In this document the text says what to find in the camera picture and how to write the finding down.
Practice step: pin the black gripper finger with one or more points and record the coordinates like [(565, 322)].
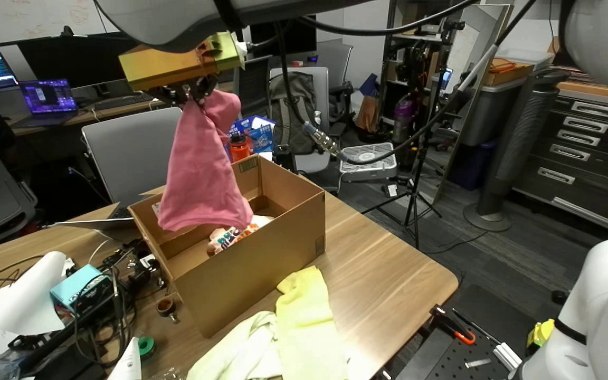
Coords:
[(205, 88)]

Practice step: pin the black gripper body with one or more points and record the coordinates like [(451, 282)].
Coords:
[(173, 97)]

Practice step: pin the pink cloth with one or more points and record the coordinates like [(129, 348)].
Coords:
[(200, 177)]

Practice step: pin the pale green towel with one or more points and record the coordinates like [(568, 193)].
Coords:
[(233, 351)]

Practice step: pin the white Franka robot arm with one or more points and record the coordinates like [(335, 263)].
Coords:
[(164, 17)]

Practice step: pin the brown cardboard box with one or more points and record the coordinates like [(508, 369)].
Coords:
[(247, 275)]

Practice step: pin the dark grey flat panel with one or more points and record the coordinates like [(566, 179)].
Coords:
[(253, 92)]

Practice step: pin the long wooden desk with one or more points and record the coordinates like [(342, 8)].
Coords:
[(106, 113)]

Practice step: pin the orange bottle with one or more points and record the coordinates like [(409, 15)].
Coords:
[(239, 148)]

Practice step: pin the blue printed package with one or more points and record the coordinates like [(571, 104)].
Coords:
[(263, 133)]

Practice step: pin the grey fabric office chair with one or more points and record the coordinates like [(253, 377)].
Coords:
[(128, 156)]

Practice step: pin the grey olive backpack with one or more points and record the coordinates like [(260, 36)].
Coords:
[(294, 113)]

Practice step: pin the black computer monitor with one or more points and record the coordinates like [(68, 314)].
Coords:
[(73, 64), (290, 44)]

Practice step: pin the open laptop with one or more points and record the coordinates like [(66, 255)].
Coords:
[(49, 98)]

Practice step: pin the cream item with printed label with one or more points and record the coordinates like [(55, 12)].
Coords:
[(231, 241)]

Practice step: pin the small brown round object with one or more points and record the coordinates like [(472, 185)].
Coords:
[(168, 307)]

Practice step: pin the black shelving rack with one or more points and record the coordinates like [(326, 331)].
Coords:
[(416, 64)]

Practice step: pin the teal electronic device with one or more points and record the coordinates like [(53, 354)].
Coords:
[(74, 285)]

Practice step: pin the black tripod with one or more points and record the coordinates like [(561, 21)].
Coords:
[(413, 213)]

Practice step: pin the yellow cloth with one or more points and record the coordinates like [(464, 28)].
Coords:
[(304, 317)]

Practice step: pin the green tape roll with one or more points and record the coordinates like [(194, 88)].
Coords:
[(147, 348)]

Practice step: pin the white paper sheet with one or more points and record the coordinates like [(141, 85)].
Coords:
[(129, 363)]

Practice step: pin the dark blue bin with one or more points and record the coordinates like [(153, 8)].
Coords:
[(472, 170)]

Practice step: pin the white leaning panel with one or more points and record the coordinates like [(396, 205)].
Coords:
[(484, 28)]

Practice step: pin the grey cylindrical stand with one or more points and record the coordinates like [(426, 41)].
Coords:
[(517, 140)]

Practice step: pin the black drawer cabinet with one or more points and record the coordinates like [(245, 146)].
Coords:
[(586, 156)]

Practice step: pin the yellow green tape tag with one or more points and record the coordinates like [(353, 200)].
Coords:
[(541, 332)]

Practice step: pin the wall whiteboard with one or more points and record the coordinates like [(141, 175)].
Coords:
[(30, 14)]

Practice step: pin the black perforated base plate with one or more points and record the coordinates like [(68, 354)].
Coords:
[(443, 359)]

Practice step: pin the silver metal bracket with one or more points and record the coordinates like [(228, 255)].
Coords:
[(508, 358)]

